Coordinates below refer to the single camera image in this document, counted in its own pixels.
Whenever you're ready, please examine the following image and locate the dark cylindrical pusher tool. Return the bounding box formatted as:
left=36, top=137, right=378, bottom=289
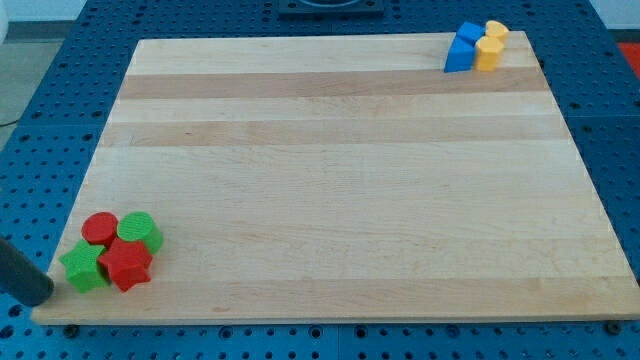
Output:
left=1, top=238, right=54, bottom=307

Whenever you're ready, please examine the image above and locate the red star block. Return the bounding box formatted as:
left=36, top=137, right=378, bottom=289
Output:
left=98, top=238, right=153, bottom=292

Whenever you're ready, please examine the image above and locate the green star block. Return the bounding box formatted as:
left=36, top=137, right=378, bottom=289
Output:
left=59, top=239, right=110, bottom=293

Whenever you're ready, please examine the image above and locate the red cylinder block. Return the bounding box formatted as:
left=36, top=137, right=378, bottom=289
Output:
left=81, top=212, right=118, bottom=248

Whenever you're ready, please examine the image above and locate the green cylinder block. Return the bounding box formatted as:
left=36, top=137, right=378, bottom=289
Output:
left=117, top=211, right=164, bottom=254

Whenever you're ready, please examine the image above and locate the wooden board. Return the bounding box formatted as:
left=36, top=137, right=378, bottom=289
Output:
left=32, top=31, right=639, bottom=325

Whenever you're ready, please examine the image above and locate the blue triangle block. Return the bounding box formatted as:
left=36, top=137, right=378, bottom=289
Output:
left=444, top=37, right=475, bottom=73

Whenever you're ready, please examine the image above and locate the blue cube block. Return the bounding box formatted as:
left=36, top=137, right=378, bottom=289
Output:
left=456, top=22, right=485, bottom=47

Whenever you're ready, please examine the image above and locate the yellow hexagon block front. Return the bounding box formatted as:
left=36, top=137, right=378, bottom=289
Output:
left=473, top=36, right=504, bottom=72

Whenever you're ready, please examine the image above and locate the yellow heart block rear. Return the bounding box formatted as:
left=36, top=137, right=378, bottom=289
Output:
left=485, top=20, right=510, bottom=44

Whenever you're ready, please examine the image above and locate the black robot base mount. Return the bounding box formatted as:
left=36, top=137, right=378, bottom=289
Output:
left=274, top=0, right=385, bottom=15

